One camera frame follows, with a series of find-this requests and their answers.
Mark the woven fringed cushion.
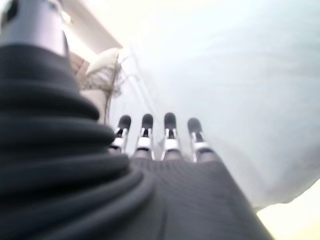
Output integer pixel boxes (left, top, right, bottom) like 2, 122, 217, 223
79, 56, 141, 101

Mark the white duvet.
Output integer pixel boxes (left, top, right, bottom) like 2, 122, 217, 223
107, 0, 320, 210

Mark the brown upholstered bed frame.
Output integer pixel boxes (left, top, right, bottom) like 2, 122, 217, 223
67, 51, 92, 77

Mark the beige pillow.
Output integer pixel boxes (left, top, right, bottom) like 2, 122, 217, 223
84, 46, 125, 76
79, 87, 112, 125

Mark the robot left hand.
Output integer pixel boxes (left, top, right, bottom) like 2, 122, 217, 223
0, 0, 276, 240

